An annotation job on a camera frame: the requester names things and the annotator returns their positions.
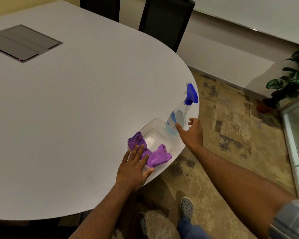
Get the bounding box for black office chair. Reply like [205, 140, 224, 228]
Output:
[80, 0, 121, 23]
[139, 0, 196, 53]

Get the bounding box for person's blue jeans leg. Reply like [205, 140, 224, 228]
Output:
[177, 216, 211, 239]

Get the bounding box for white wall board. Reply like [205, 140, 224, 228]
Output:
[192, 0, 299, 45]

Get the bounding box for person's grey shoe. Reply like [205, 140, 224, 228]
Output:
[180, 197, 194, 222]
[133, 212, 149, 239]

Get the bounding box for clear spray bottle blue trigger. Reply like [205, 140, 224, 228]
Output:
[166, 82, 199, 134]

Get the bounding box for person's right forearm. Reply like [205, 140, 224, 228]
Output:
[189, 145, 296, 239]

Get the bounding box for clear plastic container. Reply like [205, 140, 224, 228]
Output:
[139, 118, 187, 172]

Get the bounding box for glass door with white frame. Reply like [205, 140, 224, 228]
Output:
[280, 96, 299, 200]

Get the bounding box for person's left forearm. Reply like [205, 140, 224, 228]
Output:
[69, 183, 138, 239]

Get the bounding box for person's striped shirt sleeve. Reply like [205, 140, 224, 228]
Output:
[269, 199, 299, 239]

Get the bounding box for purple microfibre cloth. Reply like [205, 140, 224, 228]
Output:
[128, 131, 173, 168]

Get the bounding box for grey table power box lid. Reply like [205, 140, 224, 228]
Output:
[0, 24, 63, 64]

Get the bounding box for person's right hand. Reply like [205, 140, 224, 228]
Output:
[175, 118, 204, 152]

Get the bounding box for person's grey left shoe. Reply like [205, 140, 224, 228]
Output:
[133, 212, 149, 239]

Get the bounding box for person's left hand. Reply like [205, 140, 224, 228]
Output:
[116, 144, 155, 192]

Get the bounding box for potted green plant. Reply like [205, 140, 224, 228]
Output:
[256, 39, 299, 114]

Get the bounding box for person's grey right shoe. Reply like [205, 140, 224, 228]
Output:
[180, 197, 194, 222]

